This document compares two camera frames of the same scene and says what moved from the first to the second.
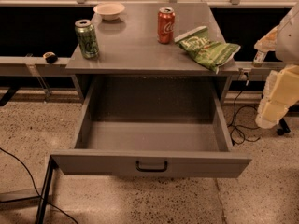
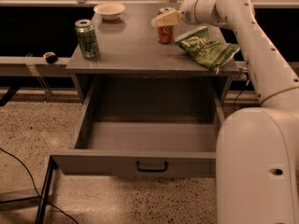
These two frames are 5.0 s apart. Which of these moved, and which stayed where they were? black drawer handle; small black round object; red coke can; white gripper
Moved: white gripper
Stayed: red coke can; black drawer handle; small black round object
